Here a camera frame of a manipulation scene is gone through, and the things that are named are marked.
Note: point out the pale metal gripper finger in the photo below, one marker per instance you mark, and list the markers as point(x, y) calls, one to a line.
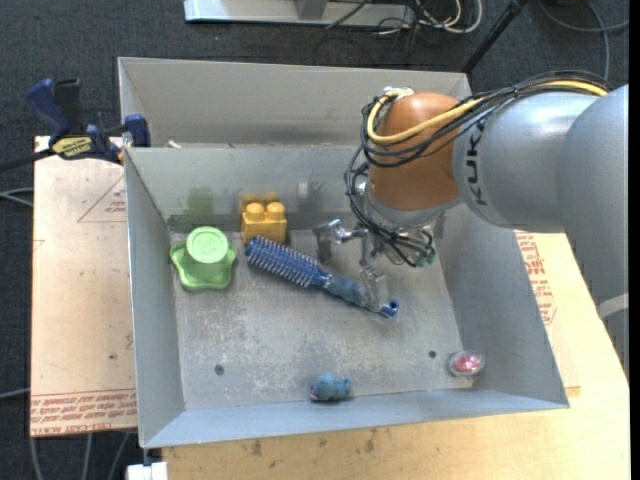
point(374, 288)
point(325, 240)

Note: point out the blue hairbrush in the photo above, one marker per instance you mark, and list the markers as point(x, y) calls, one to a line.
point(285, 263)

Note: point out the yellow toy building brick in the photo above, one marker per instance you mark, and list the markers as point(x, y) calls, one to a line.
point(264, 225)

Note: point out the grey metal bin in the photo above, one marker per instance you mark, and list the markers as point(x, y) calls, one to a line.
point(310, 348)

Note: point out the blue toy mouse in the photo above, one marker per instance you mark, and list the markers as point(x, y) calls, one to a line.
point(329, 388)

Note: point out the pink clear round toy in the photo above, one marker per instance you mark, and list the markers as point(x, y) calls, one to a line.
point(465, 363)

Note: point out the green plastic cup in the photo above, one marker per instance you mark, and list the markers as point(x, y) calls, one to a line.
point(205, 258)

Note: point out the brown cardboard board red print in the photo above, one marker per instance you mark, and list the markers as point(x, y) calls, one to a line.
point(75, 293)

